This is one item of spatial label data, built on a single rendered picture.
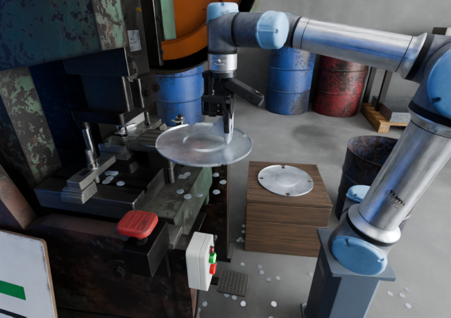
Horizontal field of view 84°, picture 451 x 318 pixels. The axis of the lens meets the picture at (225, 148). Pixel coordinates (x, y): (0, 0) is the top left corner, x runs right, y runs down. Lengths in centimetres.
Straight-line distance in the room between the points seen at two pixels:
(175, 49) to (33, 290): 92
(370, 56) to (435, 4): 368
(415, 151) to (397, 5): 367
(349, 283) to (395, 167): 47
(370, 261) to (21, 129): 92
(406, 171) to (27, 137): 90
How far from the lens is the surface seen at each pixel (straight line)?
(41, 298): 101
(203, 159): 68
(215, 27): 65
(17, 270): 101
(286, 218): 131
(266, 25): 59
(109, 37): 61
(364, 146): 182
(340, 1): 403
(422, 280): 166
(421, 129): 57
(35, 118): 88
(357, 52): 68
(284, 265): 145
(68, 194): 75
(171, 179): 82
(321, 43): 69
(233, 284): 116
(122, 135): 90
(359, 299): 103
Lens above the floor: 111
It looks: 27 degrees down
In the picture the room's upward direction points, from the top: straight up
